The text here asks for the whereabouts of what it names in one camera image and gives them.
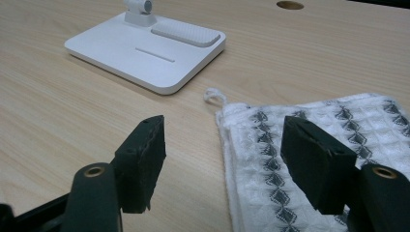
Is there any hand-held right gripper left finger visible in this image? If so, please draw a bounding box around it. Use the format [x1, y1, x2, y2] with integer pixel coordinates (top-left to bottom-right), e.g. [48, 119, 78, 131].
[113, 114, 167, 215]

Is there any white desk lamp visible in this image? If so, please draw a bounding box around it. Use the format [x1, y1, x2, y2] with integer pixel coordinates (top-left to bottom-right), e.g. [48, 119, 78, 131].
[63, 0, 227, 96]

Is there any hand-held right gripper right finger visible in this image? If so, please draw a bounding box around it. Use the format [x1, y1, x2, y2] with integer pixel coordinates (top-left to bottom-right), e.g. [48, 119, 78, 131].
[279, 115, 358, 216]

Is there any white grey patterned cloth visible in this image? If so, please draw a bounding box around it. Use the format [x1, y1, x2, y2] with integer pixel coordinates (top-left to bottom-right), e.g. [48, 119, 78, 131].
[203, 87, 410, 232]

